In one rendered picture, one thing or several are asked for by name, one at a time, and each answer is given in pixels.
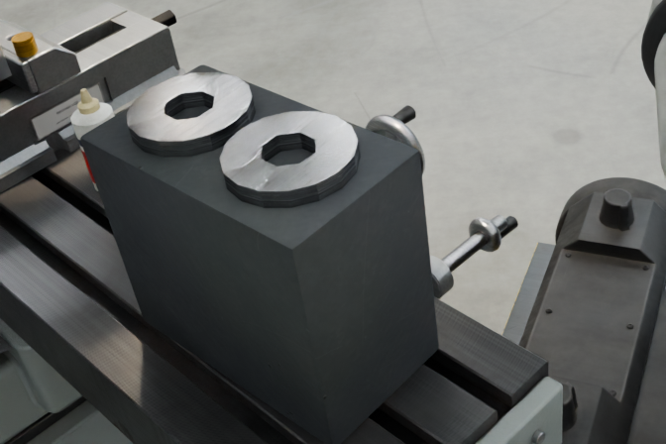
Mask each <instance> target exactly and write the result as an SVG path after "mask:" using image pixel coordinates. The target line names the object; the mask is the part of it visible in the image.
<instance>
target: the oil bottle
mask: <svg viewBox="0 0 666 444"><path fill-rule="evenodd" d="M80 97H81V101H80V102H79V103H78V104H77V107H78V109H77V110H76V111H75V112H73V114H72V115H71V117H70V120H71V123H72V126H73V129H74V132H75V135H76V138H77V141H78V143H79V145H80V148H81V151H82V154H83V157H84V160H85V162H86V165H87V168H88V171H89V174H90V177H91V179H92V182H93V184H94V187H95V189H96V190H97V191H98V189H97V186H96V183H95V180H94V177H93V174H92V172H91V169H90V166H89V163H88V160H87V157H86V155H85V152H84V149H83V147H82V144H81V141H80V138H81V137H82V135H84V134H86V133H87V132H89V131H91V130H92V129H94V128H96V127H97V126H99V125H101V124H102V123H104V122H106V121H107V120H109V119H111V118H112V117H114V113H113V109H112V107H111V106H110V105H109V104H106V103H99V101H98V99H96V98H92V97H91V96H90V94H89V93H88V91H87V89H86V88H82V89H81V90H80Z"/></svg>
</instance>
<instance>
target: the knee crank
mask: <svg viewBox="0 0 666 444"><path fill-rule="evenodd" d="M517 226H518V223H517V220H516V219H515V218H514V217H512V216H507V217H506V218H504V217H503V216H501V215H497V216H496V217H494V218H493V219H492V220H491V221H490V220H488V219H486V218H484V217H479V218H476V219H474V220H472V222H471V223H470V225H469V235H470V237H469V238H468V239H467V240H466V241H464V242H463V243H462V244H461V245H459V246H458V247H457V248H456V249H454V250H453V251H452V252H451V253H449V254H448V255H447V256H446V257H444V258H443V259H442V260H440V259H438V258H436V257H434V256H430V263H431V273H432V283H433V293H434V296H435V297H436V298H438V299H439V298H441V297H442V296H443V295H444V294H445V293H447V292H448V291H449V290H450V289H451V288H452V287H453V285H454V279H453V275H452V272H453V271H455V270H456V269H457V268H458V267H460V266H461V265H462V264H463V263H464V262H466V261H467V260H468V259H469V258H471V257H472V256H473V255H474V254H475V253H477V252H478V251H479V250H480V249H481V250H483V251H485V252H489V253H490V252H494V251H496V250H497V249H498V248H499V247H500V245H501V239H502V238H503V237H505V236H506V235H507V234H508V233H510V232H511V231H512V230H514V229H515V228H516V227H517Z"/></svg>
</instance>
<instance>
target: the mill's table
mask: <svg viewBox="0 0 666 444"><path fill-rule="evenodd" d="M55 156H56V159H57V161H56V162H54V163H52V164H50V165H49V166H46V167H44V168H43V169H41V170H39V171H37V172H36V173H34V174H32V175H31V176H29V177H27V178H25V179H24V180H22V181H20V182H18V183H17V184H15V185H13V186H12V187H10V188H8V189H6V190H5V191H3V192H1V193H0V318H1V319H2V320H3V321H4V322H5V323H6V324H7V325H8V326H9V327H10V328H11V329H12V330H13V331H14V332H15V333H17V334H18V335H19V336H20V337H21V338H22V339H23V340H24V341H25V342H26V343H27V344H28V345H29V346H30V347H31V348H32V349H34V350H35V351H36V352H37V353H38V354H39V355H40V356H41V357H42V358H43V359H44V360H45V361H46V362H47V363H48V364H49V365H51V366H52V367H53V368H54V369H55V370H56V371H57V372H58V373H59V374H60V375H61V376H62V377H63V378H64V379H65V380H67V381H68V382H69V383H70V384H71V385H72V386H73V387H74V388H75V389H76V390H77V391H78V392H79V393H80V394H81V395H83V396H84V397H85V398H86V399H87V400H88V401H89V402H90V403H91V404H92V405H93V406H94V407H95V408H96V409H97V410H98V411H100V412H101V413H102V414H103V415H104V416H105V417H106V418H107V419H108V420H109V421H110V422H111V423H112V424H113V425H114V426H116V427H117V428H118V429H119V430H120V431H121V432H122V433H123V434H124V435H125V436H126V437H127V438H128V439H129V440H130V441H131V442H133V443H134V444H325V443H324V442H322V441H321V440H319V439H318V438H316V437H315V436H313V435H312V434H310V433H309V432H307V431H306V430H305V429H303V428H302V427H300V426H299V425H297V424H296V423H294V422H293V421H291V420H290V419H288V418H287V417H285V416H284V415H282V414H281V413H279V412H278V411H277V410H275V409H274V408H272V407H271V406H269V405H268V404H266V403H265V402H263V401H262V400H260V399H259V398H257V397H256V396H254V395H253V394H251V393H250V392H249V391H247V390H246V389H244V388H242V387H241V386H239V385H238V384H236V383H235V382H233V381H232V380H230V379H229V378H227V377H226V376H224V375H223V374H222V373H220V372H219V371H217V370H216V369H214V368H213V367H211V366H210V365H208V364H207V363H205V362H204V361H202V360H201V359H199V358H198V357H196V356H195V355H194V354H192V353H191V352H189V351H188V350H186V349H185V348H183V347H182V346H180V345H179V344H177V343H176V342H174V341H173V340H171V339H170V338H169V337H168V336H167V335H165V334H164V333H162V332H161V331H159V330H158V329H156V328H155V327H153V326H152V325H150V324H149V323H147V322H146V321H145V320H144V318H143V316H142V313H141V310H140V307H139V304H138V301H137V298H136V296H135V293H134V291H133V288H132V285H131V282H130V280H129V277H128V274H127V271H126V268H125V265H124V263H123V260H122V257H121V254H120V251H119V248H118V245H117V243H116V240H115V237H114V234H113V231H112V228H111V226H110V223H109V220H108V217H107V214H106V211H105V209H104V206H103V203H102V200H101V197H100V194H99V191H97V190H96V189H95V187H94V184H93V182H92V179H91V177H90V174H89V171H88V168H87V165H86V162H85V160H84V157H83V154H82V151H81V148H78V149H76V150H75V151H73V152H69V151H68V150H65V149H60V150H57V151H55ZM434 303H435V313H436V323H437V333H438V343H439V347H438V349H437V351H436V352H435V353H434V354H433V355H432V356H431V357H430V358H429V359H428V360H427V361H426V362H425V363H424V364H423V365H422V366H421V367H419V368H418V369H417V370H416V371H415V372H414V373H413V374H412V375H411V376H410V377H409V378H408V379H407V380H406V381H405V382H404V383H403V384H402V385H401V386H400V387H399V388H398V389H397V390H396V391H395V392H394V393H393V394H392V395H391V396H390V397H388V398H387V399H386V400H385V401H384V402H383V403H382V404H381V405H380V406H379V407H378V408H377V409H376V410H375V411H374V412H373V413H372V414H371V415H370V416H369V417H368V418H367V419H366V420H365V421H364V422H363V423H362V424H361V425H360V426H359V427H357V428H356V429H355V430H354V431H353V432H352V433H351V434H350V435H349V436H348V437H347V438H346V439H345V440H344V441H343V442H342V443H341V444H562V414H563V387H562V385H561V384H560V383H558V382H556V381H555V380H553V379H551V378H550V377H548V362H547V361H545V360H544V359H542V358H540V357H538V356H537V355H535V354H533V353H531V352H530V351H528V350H526V349H524V348H523V347H521V346H519V345H517V344H516V343H514V342H512V341H510V340H509V339H507V338H505V337H503V336H502V335H501V334H499V333H498V332H496V331H494V330H492V329H491V328H489V327H487V326H485V325H484V324H482V323H480V322H478V321H477V320H475V319H473V318H471V317H470V316H468V315H466V314H464V313H463V312H461V311H459V310H457V309H456V308H454V307H452V306H450V305H449V304H447V303H445V302H443V301H442V300H440V299H438V298H436V297H435V296H434Z"/></svg>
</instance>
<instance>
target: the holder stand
mask: <svg viewBox="0 0 666 444"><path fill-rule="evenodd" d="M80 141H81V144H82V147H83V149H84V152H85V155H86V157H87V160H88V163H89V166H90V169H91V172H92V174H93V177H94V180H95V183H96V186H97V189H98V191H99V194H100V197H101V200H102V203H103V206H104V209H105V211H106V214H107V217H108V220H109V223H110V226H111V228H112V231H113V234H114V237H115V240H116V243H117V245H118V248H119V251H120V254H121V257H122V260H123V263H124V265H125V268H126V271H127V274H128V277H129V280H130V282H131V285H132V288H133V291H134V293H135V296H136V298H137V301H138V304H139V307H140V310H141V313H142V316H143V318H144V320H145V321H146V322H147V323H149V324H150V325H152V326H153V327H155V328H156V329H158V330H159V331H161V332H162V333H164V334H165V335H167V336H168V337H169V338H170V339H171V340H173V341H174V342H176V343H177V344H179V345H180V346H182V347H183V348H185V349H186V350H188V351H189V352H191V353H192V354H194V355H195V356H196V357H198V358H199V359H201V360H202V361H204V362H205V363H207V364H208V365H210V366H211V367H213V368H214V369H216V370H217V371H219V372H220V373H222V374H223V375H224V376H226V377H227V378H229V379H230V380H232V381H233V382H235V383H236V384H238V385H239V386H241V387H242V388H244V389H246V390H247V391H249V392H250V393H251V394H253V395H254V396H256V397H257V398H259V399H260V400H262V401H263V402H265V403H266V404H268V405H269V406H271V407H272V408H274V409H275V410H277V411H278V412H279V413H281V414H282V415H284V416H285V417H287V418H288V419H290V420H291V421H293V422H294V423H296V424H297V425H299V426H300V427H302V428H303V429H305V430H306V431H307V432H309V433H310V434H312V435H313V436H315V437H316V438H318V439H319V440H321V441H322V442H324V443H325V444H341V443H342V442H343V441H344V440H345V439H346V438H347V437H348V436H349V435H350V434H351V433H352V432H353V431H354V430H355V429H356V428H357V427H359V426H360V425H361V424H362V423H363V422H364V421H365V420H366V419H367V418H368V417H369V416H370V415H371V414H372V413H373V412H374V411H375V410H376V409H377V408H378V407H379V406H380V405H381V404H382V403H383V402H384V401H385V400H386V399H387V398H388V397H390V396H391V395H392V394H393V393H394V392H395V391H396V390H397V389H398V388H399V387H400V386H401V385H402V384H403V383H404V382H405V381H406V380H407V379H408V378H409V377H410V376H411V375H412V374H413V373H414V372H415V371H416V370H417V369H418V368H419V367H421V366H422V365H423V364H424V363H425V362H426V361H427V360H428V359H429V358H430V357H431V356H432V355H433V354H434V353H435V352H436V351H437V349H438V347H439V343H438V333H437V323H436V313H435V303H434V293H433V283H432V273H431V263H430V253H429V243H428V233H427V223H426V213H425V203H424V193H423V183H422V173H421V163H420V153H419V151H418V150H417V149H415V148H413V147H410V146H408V145H405V144H403V143H400V142H398V141H395V140H392V139H390V138H387V137H385V136H382V135H380V134H377V133H375V132H372V131H370V130H367V129H365V128H362V127H360V126H357V125H355V124H352V123H350V122H347V121H345V120H342V119H340V118H339V117H337V116H335V115H330V114H327V113H324V112H322V111H319V110H317V109H314V108H312V107H309V106H307V105H304V104H302V103H299V102H297V101H294V100H292V99H289V98H287V97H284V96H282V95H279V94H277V93H274V92H272V91H269V90H267V89H264V88H262V87H260V86H258V85H255V84H252V83H250V82H247V81H245V80H242V79H240V78H238V77H237V76H235V75H230V74H227V73H225V72H222V71H220V70H217V69H215V68H212V67H210V66H207V65H205V64H203V65H199V66H198V67H196V68H194V69H193V70H191V71H189V72H188V73H186V74H184V75H182V76H178V77H174V78H170V79H168V80H166V81H164V82H162V83H159V84H157V85H155V86H153V87H151V88H149V89H148V90H147V91H145V92H144V93H143V94H142V95H140V96H139V97H138V98H136V99H135V100H134V102H133V104H132V105H131V107H129V108H128V109H126V110H124V111H122V112H121V113H119V114H117V115H116V116H114V117H112V118H111V119H109V120H107V121H106V122H104V123H102V124H101V125H99V126H97V127H96V128H94V129H92V130H91V131H89V132H87V133H86V134H84V135H82V137H81V138H80Z"/></svg>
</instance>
